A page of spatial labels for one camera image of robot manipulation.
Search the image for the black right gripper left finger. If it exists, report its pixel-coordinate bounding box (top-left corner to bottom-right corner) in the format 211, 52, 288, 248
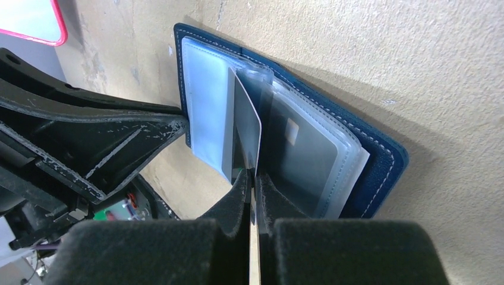
44, 169, 251, 284

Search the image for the blue leather card holder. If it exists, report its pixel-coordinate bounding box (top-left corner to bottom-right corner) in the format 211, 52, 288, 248
174, 23, 408, 219

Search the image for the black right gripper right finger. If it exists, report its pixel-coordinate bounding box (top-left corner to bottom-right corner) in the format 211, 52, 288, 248
255, 173, 448, 284

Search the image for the pink framed whiteboard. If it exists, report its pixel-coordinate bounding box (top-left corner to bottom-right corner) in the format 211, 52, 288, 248
1, 0, 68, 46

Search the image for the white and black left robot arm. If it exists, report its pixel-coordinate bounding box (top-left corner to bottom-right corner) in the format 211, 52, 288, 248
1, 48, 188, 263

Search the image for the black credit card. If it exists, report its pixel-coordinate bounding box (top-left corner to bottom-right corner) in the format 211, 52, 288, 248
222, 68, 262, 183
262, 95, 338, 217

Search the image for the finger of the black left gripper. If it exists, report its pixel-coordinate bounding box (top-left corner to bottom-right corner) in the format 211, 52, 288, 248
1, 48, 188, 204

